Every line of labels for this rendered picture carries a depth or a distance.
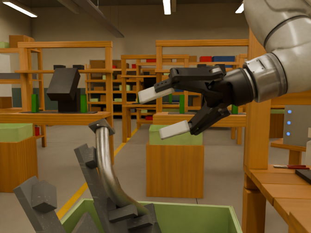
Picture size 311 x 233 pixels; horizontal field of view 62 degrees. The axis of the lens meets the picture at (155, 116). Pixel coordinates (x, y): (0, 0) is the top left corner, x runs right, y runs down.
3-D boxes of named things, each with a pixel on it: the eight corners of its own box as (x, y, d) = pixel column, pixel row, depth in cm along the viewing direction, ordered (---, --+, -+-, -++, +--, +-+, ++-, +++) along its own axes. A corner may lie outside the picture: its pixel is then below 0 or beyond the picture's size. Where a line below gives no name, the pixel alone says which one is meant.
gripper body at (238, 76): (242, 85, 59) (203, 99, 60) (239, 57, 53) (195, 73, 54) (256, 109, 54) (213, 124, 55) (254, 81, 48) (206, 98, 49)
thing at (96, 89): (160, 119, 1027) (160, 62, 1002) (85, 119, 1048) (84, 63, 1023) (161, 118, 1080) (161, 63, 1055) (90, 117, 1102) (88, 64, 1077)
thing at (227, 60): (237, 130, 772) (239, 53, 747) (136, 129, 793) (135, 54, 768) (233, 127, 825) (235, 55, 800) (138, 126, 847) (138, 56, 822)
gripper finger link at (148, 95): (174, 92, 50) (173, 89, 49) (140, 104, 51) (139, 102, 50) (171, 82, 51) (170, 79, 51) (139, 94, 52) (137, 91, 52)
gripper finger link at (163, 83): (181, 84, 49) (177, 73, 47) (156, 93, 50) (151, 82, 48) (179, 79, 50) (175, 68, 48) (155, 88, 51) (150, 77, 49)
